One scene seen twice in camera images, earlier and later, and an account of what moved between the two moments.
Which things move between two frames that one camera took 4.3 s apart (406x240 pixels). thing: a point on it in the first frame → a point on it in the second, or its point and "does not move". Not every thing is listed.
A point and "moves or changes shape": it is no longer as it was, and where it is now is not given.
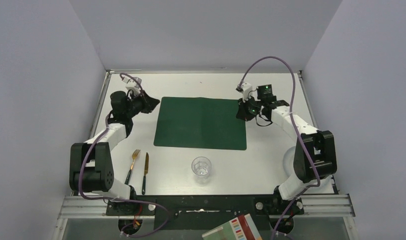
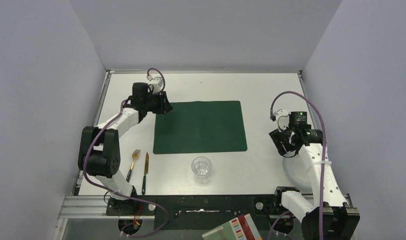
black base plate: (202, 212) does not move
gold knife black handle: (146, 170) does not move
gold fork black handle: (135, 154) does not move
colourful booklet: (242, 228) does not move
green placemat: (200, 122) moves or changes shape
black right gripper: (243, 111) → (281, 139)
